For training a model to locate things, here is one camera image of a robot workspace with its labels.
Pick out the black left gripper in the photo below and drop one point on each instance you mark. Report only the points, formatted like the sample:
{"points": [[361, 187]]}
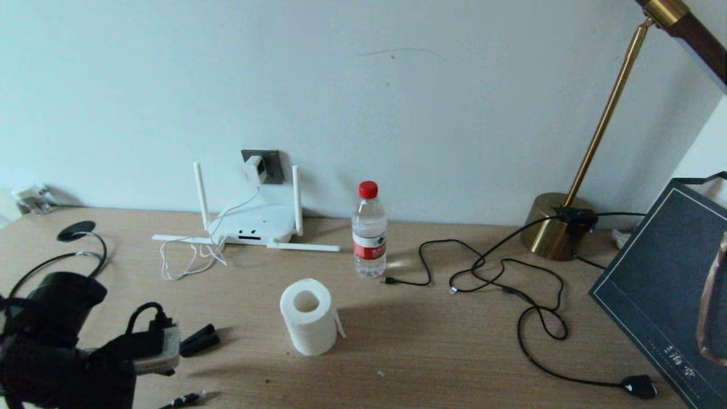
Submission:
{"points": [[108, 363]]}

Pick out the white power adapter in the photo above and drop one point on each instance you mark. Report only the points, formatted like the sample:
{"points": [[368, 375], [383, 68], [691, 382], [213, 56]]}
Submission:
{"points": [[255, 169]]}

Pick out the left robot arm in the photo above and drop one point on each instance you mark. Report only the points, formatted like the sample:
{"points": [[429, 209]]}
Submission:
{"points": [[51, 307]]}

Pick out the white router with antennas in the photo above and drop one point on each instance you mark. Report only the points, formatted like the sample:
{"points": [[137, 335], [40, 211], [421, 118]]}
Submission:
{"points": [[250, 227]]}

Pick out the black plastic clip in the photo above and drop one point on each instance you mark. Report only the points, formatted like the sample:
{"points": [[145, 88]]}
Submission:
{"points": [[199, 341]]}

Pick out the black desk grommet cover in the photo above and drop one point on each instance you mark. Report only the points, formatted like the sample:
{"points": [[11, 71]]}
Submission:
{"points": [[75, 231]]}

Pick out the white toilet paper roll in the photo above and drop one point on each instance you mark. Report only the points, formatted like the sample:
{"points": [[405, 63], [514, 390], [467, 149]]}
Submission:
{"points": [[309, 332]]}

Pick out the water bottle red cap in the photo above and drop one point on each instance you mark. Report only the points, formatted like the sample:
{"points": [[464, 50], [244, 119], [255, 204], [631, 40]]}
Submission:
{"points": [[369, 238]]}

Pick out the brass desk lamp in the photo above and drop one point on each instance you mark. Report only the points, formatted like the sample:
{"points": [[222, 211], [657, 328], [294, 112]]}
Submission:
{"points": [[554, 233]]}

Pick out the black power block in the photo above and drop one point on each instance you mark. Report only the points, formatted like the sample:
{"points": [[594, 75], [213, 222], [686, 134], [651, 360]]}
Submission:
{"points": [[575, 218]]}

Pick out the small white crumpled object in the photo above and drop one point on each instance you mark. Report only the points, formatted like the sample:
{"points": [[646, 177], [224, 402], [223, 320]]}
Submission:
{"points": [[622, 238]]}

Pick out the dark gift bag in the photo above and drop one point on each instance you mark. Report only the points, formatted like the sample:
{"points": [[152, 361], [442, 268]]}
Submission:
{"points": [[653, 284]]}

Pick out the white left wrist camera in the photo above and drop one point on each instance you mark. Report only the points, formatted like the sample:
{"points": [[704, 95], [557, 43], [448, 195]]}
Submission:
{"points": [[162, 352]]}

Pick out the small white object by wall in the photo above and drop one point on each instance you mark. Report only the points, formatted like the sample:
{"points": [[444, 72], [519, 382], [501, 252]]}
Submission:
{"points": [[34, 197]]}

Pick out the grey wall socket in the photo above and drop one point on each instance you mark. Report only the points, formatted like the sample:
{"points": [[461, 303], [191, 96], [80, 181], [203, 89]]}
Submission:
{"points": [[274, 165]]}

